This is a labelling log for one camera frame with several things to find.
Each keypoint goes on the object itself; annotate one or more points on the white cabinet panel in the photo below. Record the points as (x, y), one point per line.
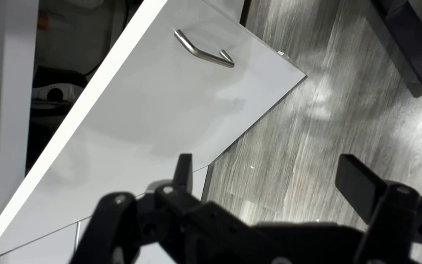
(51, 243)

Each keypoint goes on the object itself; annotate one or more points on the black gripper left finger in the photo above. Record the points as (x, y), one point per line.
(184, 173)

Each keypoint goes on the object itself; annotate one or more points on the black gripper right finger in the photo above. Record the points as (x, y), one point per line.
(363, 185)

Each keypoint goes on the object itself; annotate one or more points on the white cabinet door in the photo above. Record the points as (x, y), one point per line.
(162, 107)

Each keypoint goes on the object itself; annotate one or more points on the white cabinet frame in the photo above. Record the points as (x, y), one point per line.
(7, 97)

